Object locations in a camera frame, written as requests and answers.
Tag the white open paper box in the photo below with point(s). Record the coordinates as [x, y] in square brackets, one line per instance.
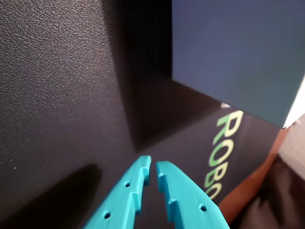
[226, 59]

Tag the turquoise gripper finger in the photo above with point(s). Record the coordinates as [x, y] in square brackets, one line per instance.
[119, 202]
[190, 202]

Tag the black mat with ROBO print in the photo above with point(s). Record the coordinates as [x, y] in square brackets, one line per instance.
[47, 95]

